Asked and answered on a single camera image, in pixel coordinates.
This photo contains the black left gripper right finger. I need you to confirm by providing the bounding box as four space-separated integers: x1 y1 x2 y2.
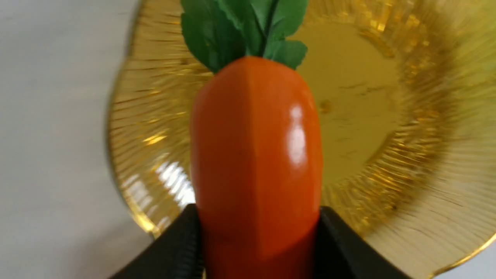
316 207 409 279

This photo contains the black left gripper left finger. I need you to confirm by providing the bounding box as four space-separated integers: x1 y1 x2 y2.
110 204 204 279

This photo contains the orange toy carrot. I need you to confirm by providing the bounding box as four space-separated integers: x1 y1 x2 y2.
181 0 323 279

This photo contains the yellow ribbed plastic plate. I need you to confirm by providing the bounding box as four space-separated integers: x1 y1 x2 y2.
107 0 496 279

